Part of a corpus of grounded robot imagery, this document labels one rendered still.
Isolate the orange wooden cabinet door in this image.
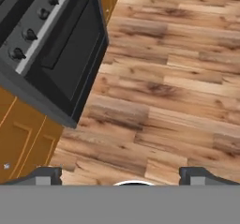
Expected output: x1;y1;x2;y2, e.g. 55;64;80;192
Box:
17;116;66;179
0;97;48;185

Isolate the white and black round object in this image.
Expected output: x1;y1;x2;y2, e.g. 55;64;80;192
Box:
112;179;157;187

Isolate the dark grey oven range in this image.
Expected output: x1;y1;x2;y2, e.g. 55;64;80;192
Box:
0;0;110;129

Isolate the black oven door handle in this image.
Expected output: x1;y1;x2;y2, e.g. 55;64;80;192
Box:
39;0;92;70

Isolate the black oven door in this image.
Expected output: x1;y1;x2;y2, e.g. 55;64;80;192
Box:
23;0;110;125

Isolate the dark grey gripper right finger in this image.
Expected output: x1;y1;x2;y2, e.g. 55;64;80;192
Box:
178;166;240;187

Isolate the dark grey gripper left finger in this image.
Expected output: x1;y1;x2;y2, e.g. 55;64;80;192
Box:
3;166;63;187

